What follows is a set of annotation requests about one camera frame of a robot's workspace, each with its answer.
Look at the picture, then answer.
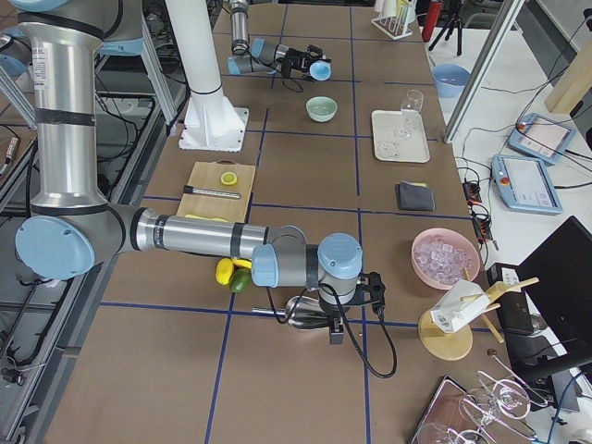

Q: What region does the blue teach pendant near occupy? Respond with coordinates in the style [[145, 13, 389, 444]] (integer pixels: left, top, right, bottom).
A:
[[491, 154, 563, 215]]

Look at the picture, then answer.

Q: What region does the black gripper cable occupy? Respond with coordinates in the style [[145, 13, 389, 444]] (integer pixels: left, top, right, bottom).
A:
[[270, 284, 399, 380]]

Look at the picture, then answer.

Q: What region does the cream bear tray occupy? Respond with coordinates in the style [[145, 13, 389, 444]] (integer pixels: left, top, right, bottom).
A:
[[371, 110, 430, 164]]

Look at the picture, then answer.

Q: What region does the grey folded cloth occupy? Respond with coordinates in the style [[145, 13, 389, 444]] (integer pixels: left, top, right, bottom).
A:
[[395, 181, 435, 211]]

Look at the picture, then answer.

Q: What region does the white wire rack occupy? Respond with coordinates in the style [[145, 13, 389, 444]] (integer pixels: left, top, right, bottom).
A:
[[371, 0, 416, 41]]

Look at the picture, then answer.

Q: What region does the light blue plastic cup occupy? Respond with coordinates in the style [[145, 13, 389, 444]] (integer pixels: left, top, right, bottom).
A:
[[308, 60, 332, 81]]

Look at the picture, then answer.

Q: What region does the blue bowl with spoon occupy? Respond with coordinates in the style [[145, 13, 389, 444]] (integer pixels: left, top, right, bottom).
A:
[[432, 64, 471, 98]]

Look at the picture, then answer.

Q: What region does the blue teach pendant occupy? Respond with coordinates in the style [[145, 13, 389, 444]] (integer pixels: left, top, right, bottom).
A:
[[508, 113, 575, 165], [491, 154, 563, 215]]

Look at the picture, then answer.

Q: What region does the black tripod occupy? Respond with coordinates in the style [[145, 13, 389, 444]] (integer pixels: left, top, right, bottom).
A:
[[427, 0, 464, 56]]

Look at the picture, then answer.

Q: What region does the yellow lemon front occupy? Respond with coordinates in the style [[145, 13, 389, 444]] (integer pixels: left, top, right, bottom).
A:
[[215, 258, 235, 286]]

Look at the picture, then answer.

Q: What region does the blue teach pendant far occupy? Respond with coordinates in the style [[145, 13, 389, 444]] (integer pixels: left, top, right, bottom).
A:
[[508, 113, 575, 165]]

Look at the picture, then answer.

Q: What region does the green bowl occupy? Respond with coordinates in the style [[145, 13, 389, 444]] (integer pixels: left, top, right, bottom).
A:
[[305, 96, 338, 123]]

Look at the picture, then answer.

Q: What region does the pink bowl of ice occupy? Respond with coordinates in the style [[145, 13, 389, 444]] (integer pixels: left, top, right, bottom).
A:
[[411, 228, 481, 290]]

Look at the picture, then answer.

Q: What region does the yellow lemon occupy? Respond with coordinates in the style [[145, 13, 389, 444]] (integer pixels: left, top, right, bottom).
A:
[[231, 258, 252, 269], [215, 258, 235, 286]]

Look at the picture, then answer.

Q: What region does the black laptop monitor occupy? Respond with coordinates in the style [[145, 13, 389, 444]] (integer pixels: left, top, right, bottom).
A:
[[487, 216, 591, 382]]

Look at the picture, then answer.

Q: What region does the red bottle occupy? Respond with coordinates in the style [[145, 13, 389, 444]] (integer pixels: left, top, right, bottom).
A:
[[422, 0, 442, 43]]

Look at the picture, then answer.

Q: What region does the green lime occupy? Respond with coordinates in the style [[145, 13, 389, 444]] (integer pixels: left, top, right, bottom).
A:
[[228, 268, 252, 293]]

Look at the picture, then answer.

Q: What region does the yellow lemon rear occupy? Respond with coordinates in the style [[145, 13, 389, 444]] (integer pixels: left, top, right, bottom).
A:
[[231, 258, 252, 269]]

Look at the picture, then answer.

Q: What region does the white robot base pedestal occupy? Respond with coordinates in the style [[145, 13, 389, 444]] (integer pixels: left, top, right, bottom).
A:
[[166, 0, 249, 153]]

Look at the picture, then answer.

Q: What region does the wooden cup stand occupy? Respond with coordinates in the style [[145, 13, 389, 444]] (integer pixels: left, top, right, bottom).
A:
[[418, 277, 539, 361]]

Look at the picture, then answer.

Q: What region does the upturned wine glass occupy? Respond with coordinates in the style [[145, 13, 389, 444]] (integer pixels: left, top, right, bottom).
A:
[[459, 354, 549, 440]]

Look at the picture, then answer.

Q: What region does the lemon half slice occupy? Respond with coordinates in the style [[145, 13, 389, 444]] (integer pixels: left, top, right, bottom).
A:
[[219, 171, 239, 186]]

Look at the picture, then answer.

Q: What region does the yellow plastic knife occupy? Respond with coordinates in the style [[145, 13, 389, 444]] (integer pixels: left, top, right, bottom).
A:
[[184, 214, 228, 222]]

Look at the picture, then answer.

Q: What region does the wooden cutting board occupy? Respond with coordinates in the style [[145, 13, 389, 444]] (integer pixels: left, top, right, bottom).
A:
[[177, 162, 256, 222]]

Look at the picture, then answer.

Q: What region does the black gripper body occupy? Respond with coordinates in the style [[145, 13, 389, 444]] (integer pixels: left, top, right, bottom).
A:
[[281, 45, 331, 81], [318, 272, 385, 345]]

